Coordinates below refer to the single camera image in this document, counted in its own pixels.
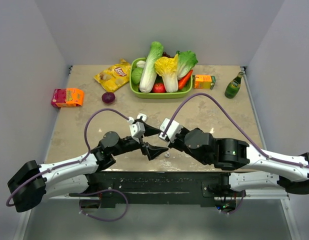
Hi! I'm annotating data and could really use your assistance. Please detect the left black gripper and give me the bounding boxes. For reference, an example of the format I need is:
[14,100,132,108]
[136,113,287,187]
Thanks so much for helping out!
[111,119,168,160]

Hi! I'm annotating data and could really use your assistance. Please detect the white square charging case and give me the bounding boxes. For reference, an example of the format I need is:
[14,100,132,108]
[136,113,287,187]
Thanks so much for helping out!
[136,113,148,122]

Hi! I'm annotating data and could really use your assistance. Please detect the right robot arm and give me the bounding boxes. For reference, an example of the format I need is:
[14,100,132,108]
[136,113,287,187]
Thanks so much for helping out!
[160,127,309,197]

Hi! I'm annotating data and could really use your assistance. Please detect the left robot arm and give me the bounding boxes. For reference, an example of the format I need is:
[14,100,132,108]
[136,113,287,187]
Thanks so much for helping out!
[6,118,168,213]

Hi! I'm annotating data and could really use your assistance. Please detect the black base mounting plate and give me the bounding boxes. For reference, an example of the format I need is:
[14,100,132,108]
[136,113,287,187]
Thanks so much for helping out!
[66,170,245,209]

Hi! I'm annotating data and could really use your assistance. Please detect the green plastic basket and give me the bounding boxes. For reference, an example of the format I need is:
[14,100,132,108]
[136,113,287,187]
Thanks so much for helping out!
[129,57,194,100]

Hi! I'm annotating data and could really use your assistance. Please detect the red apple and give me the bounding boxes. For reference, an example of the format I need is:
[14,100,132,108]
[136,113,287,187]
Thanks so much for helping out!
[151,82,166,94]

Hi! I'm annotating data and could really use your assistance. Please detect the purple red onion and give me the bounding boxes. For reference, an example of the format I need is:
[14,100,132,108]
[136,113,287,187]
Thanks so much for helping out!
[101,92,116,105]

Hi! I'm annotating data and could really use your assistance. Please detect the orange carrot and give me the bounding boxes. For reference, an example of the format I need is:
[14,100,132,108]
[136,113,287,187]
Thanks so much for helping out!
[178,69,193,91]

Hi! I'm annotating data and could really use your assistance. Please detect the green napa cabbage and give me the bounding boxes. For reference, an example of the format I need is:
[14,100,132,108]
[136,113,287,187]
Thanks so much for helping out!
[139,41,164,93]

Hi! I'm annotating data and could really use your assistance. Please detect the orange juice carton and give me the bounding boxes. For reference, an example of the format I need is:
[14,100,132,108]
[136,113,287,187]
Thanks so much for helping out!
[193,74,216,90]

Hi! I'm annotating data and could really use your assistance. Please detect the round green cabbage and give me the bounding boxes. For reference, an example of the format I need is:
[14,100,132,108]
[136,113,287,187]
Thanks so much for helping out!
[130,67,144,85]

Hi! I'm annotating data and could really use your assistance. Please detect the yellow Lays chips bag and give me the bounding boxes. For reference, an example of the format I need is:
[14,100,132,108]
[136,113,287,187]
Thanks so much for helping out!
[93,58,131,93]

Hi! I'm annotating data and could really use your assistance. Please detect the yellow napa cabbage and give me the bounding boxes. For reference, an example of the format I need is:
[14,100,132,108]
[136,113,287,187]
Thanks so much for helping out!
[154,54,179,93]

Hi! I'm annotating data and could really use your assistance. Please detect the white garlic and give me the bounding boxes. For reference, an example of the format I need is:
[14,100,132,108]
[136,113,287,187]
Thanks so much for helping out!
[136,60,146,69]

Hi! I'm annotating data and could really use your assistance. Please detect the green Perrier glass bottle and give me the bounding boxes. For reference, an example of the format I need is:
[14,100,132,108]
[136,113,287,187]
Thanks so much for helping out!
[224,71,244,99]

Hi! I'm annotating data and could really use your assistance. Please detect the green leafy cabbage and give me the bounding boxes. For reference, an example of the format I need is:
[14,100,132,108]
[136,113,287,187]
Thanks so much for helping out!
[176,50,198,80]

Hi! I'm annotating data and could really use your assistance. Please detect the dark red grapes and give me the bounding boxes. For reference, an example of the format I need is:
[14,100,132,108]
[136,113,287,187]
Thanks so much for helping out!
[162,51,171,58]

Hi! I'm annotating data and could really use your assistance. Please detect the orange pink snack box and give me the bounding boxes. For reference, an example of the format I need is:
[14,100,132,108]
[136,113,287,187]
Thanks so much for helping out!
[51,88,85,108]

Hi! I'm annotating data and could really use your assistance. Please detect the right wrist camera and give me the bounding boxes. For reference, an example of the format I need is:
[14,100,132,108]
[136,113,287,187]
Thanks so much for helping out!
[158,118,183,143]

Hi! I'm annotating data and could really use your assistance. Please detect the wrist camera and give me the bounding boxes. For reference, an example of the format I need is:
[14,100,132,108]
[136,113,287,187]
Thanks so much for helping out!
[129,122,146,139]
[158,118,183,143]

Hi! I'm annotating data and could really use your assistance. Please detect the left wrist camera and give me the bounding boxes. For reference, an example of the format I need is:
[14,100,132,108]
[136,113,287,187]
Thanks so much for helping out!
[129,122,146,139]

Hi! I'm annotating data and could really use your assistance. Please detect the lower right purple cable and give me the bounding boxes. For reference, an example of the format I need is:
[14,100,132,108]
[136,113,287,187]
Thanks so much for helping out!
[218,192,247,216]

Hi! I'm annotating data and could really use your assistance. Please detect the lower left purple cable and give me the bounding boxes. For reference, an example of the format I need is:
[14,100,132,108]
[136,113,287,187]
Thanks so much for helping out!
[78,187,130,222]

